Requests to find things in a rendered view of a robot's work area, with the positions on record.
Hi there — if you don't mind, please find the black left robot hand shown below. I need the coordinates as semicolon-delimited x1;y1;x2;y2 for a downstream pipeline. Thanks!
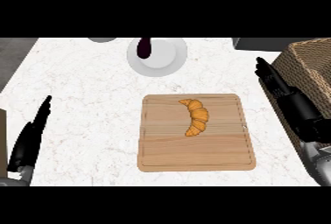
6;94;54;173

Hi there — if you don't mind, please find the wooden cutting board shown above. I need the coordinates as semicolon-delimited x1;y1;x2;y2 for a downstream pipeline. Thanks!
137;93;258;172

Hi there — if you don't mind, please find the golden croissant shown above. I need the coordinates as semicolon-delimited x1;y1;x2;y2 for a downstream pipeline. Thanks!
178;98;212;137

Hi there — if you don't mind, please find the brown wicker basket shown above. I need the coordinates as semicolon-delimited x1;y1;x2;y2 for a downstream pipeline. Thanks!
258;38;331;173

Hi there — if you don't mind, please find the grey round object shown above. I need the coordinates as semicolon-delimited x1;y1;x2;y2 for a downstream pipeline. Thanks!
88;38;119;44

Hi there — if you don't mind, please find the white round plate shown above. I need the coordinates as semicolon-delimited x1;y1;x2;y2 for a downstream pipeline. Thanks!
126;38;190;78

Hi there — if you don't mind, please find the dark purple eggplant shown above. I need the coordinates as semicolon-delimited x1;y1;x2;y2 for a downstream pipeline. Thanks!
137;38;153;60

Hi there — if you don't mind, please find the dark grey appliance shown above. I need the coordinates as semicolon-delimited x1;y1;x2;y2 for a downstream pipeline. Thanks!
233;38;318;53

